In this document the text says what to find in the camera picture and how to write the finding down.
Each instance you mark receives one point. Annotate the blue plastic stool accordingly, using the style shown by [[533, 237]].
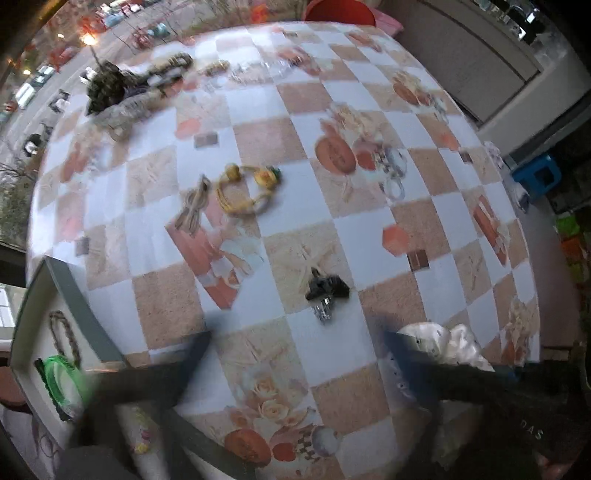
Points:
[[538, 176]]

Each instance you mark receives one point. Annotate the checkered floral tablecloth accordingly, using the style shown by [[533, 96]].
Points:
[[343, 154]]

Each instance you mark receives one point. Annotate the black scalloped snap hair clip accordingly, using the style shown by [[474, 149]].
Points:
[[51, 370]]

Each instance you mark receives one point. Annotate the clear large claw clip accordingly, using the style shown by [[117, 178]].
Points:
[[118, 120]]

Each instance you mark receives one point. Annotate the white polka dot scrunchie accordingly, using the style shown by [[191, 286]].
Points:
[[450, 346]]

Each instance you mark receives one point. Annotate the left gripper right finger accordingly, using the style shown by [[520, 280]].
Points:
[[549, 383]]

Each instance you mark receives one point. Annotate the red plastic stool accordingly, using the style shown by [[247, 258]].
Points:
[[340, 11]]

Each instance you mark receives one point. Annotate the grey-green shallow tray box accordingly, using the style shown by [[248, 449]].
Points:
[[55, 319]]

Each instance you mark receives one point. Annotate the dark crochet scrunchie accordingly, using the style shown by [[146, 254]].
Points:
[[108, 87]]

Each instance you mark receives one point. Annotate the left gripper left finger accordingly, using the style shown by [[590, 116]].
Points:
[[158, 387]]

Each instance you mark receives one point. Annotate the small black claw clip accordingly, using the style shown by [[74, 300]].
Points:
[[323, 291]]

